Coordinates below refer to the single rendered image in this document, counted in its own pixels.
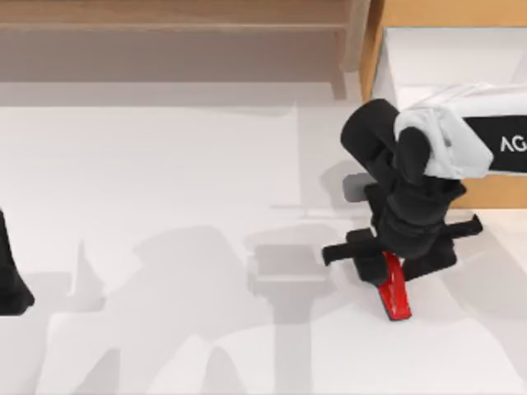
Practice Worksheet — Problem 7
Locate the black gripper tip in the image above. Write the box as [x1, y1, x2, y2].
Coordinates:
[0, 209, 36, 318]

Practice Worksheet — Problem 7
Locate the pale grey rounded box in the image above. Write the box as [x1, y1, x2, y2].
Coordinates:
[342, 172, 374, 204]

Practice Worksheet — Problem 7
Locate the pale wooden open cabinet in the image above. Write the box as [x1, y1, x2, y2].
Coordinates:
[357, 0, 527, 211]

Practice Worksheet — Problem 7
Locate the brown wooden shelf cupboard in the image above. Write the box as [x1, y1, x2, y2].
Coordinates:
[0, 0, 368, 101]

